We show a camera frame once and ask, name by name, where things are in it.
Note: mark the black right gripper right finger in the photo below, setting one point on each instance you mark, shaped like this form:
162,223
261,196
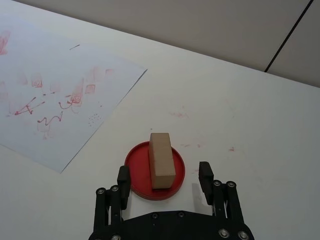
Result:
222,200

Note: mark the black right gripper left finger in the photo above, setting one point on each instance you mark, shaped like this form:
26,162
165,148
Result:
113,200

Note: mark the red round ink pad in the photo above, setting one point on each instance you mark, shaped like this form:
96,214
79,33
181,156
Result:
140,165

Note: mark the tan wooden block stamp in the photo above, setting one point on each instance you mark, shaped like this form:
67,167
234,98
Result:
161,160

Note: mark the white paper with red stamps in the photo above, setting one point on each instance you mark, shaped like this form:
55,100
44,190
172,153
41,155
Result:
57,95

